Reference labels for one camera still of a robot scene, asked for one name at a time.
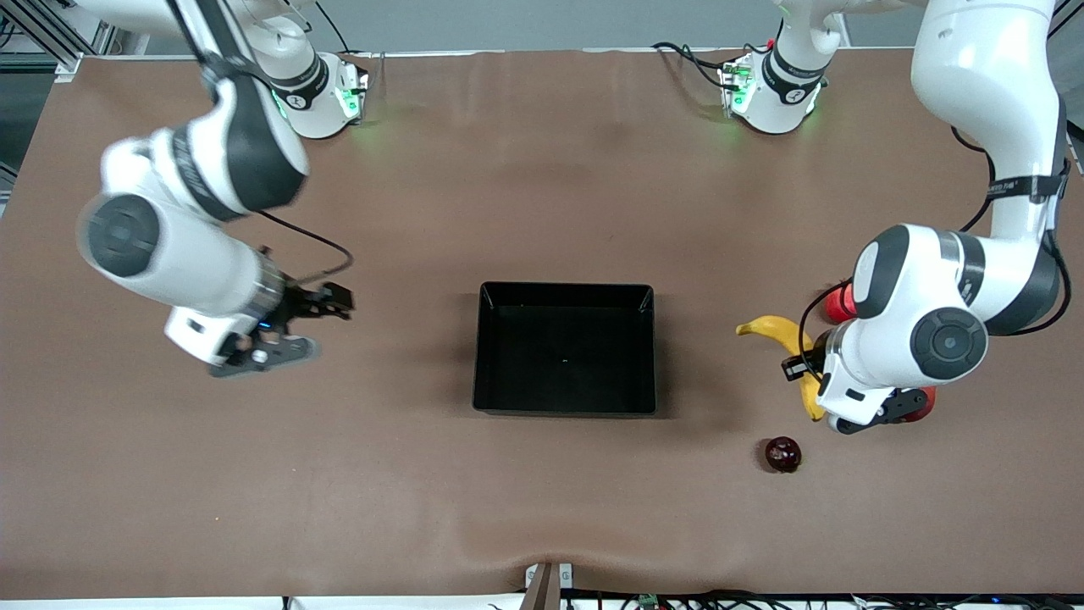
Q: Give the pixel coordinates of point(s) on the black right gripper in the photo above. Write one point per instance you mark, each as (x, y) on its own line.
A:
(299, 303)

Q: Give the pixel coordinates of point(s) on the yellow banana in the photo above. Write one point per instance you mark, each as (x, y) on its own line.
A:
(775, 329)

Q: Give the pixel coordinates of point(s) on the black plastic box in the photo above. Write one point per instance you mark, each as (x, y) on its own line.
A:
(563, 356)

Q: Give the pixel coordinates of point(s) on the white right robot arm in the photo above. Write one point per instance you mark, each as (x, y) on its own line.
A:
(186, 263)

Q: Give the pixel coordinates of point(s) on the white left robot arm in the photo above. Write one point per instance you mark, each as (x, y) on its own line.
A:
(982, 85)

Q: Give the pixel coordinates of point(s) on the red pomegranate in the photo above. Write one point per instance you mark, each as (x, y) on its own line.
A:
(838, 307)

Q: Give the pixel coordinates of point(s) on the dark purple mangosteen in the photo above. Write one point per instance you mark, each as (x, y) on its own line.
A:
(783, 455)

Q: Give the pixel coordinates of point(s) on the red yellow mango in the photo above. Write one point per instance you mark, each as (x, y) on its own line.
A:
(925, 405)

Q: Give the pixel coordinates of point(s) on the brown table mat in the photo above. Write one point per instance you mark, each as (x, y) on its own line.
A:
(542, 169)

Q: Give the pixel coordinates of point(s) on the table edge clamp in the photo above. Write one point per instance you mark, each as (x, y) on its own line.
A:
(542, 589)

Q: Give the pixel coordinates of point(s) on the aluminium frame profile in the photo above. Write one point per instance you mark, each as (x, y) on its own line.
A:
(51, 34)

